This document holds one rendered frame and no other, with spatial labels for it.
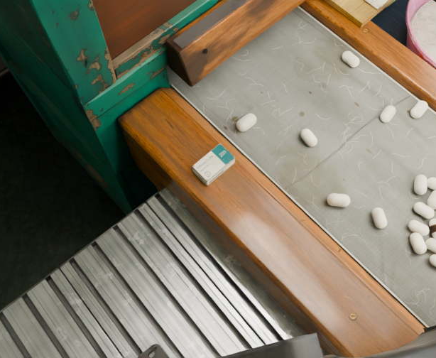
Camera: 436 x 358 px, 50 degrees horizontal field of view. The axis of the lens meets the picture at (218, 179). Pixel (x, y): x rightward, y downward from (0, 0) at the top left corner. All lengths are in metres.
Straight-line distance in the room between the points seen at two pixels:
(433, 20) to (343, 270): 0.54
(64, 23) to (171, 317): 0.46
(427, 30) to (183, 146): 0.53
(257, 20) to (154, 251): 0.43
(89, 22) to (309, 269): 0.45
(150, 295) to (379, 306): 0.35
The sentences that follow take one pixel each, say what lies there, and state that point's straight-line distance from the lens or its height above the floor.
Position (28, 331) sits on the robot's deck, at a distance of 0.83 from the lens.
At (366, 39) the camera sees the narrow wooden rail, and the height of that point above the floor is 0.76.
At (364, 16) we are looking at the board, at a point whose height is 0.78.
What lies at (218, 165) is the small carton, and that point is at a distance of 0.72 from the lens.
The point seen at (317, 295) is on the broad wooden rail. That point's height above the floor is 0.76.
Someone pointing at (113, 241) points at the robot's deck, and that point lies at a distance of 0.82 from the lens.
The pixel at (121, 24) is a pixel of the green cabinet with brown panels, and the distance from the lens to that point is 0.70.
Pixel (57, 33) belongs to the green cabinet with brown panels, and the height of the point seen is 0.99.
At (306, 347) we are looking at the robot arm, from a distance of 0.33.
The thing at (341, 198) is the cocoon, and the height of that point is 0.76.
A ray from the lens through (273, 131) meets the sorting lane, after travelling 0.81.
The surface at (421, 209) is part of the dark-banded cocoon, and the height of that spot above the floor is 0.76.
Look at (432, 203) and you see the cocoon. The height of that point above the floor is 0.76.
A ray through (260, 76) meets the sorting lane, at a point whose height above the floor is 0.74.
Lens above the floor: 1.44
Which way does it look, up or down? 67 degrees down
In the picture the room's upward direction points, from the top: straight up
